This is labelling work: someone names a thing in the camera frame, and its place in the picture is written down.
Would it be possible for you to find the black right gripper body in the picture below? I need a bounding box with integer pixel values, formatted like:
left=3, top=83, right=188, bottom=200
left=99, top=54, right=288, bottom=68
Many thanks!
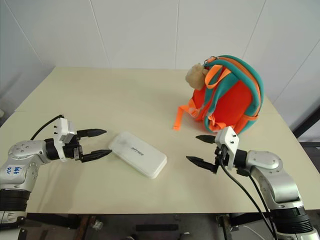
left=212, top=144, right=230, bottom=175

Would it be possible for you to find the orange and teal backpack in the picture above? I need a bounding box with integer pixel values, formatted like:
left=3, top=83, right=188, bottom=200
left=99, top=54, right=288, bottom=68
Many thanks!
left=172, top=54, right=265, bottom=134

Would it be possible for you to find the dark metal frame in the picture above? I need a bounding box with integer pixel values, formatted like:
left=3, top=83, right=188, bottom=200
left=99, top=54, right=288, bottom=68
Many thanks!
left=291, top=99, right=320, bottom=151

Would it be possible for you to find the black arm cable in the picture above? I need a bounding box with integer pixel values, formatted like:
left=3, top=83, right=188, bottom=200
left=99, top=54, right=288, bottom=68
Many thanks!
left=219, top=149, right=276, bottom=240
left=29, top=114, right=64, bottom=141
left=236, top=167, right=279, bottom=240

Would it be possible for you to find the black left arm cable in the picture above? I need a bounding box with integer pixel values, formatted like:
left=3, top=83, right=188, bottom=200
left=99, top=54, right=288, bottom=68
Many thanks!
left=29, top=114, right=64, bottom=141

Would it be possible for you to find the beige plush toy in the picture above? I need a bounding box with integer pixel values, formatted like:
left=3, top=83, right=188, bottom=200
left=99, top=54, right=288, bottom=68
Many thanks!
left=184, top=63, right=210, bottom=91

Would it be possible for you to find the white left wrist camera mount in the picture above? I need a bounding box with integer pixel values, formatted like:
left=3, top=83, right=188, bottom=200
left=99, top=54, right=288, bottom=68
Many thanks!
left=52, top=117, right=76, bottom=163

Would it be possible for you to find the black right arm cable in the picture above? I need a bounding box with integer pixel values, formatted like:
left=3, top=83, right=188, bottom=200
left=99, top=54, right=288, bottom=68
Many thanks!
left=219, top=149, right=276, bottom=240
left=236, top=167, right=279, bottom=240

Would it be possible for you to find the black table frame strut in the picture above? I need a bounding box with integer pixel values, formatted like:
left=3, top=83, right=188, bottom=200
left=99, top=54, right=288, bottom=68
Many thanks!
left=216, top=213, right=274, bottom=234
left=26, top=213, right=106, bottom=231

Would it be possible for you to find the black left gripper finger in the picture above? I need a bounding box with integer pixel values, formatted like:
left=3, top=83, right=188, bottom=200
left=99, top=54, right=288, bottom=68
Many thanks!
left=81, top=149, right=113, bottom=162
left=76, top=128, right=108, bottom=140

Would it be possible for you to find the thin white cable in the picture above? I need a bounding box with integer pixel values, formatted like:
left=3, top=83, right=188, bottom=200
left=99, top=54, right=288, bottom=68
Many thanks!
left=240, top=224, right=256, bottom=234

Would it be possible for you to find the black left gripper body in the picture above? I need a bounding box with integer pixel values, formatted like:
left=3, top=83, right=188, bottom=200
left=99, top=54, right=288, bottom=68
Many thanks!
left=62, top=129, right=85, bottom=162

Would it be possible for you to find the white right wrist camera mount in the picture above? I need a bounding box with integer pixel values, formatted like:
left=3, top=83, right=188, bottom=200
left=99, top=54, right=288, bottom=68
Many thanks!
left=214, top=126, right=240, bottom=169

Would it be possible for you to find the white rectangular case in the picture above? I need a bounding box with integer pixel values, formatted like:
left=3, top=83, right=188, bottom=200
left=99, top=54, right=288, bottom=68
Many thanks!
left=107, top=131, right=168, bottom=180

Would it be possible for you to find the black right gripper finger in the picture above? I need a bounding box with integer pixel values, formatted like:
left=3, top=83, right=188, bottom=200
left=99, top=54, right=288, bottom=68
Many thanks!
left=185, top=155, right=218, bottom=174
left=195, top=134, right=217, bottom=145

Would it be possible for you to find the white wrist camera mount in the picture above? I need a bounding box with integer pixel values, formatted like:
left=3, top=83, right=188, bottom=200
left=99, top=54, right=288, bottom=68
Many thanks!
left=52, top=117, right=76, bottom=163
left=214, top=126, right=240, bottom=169

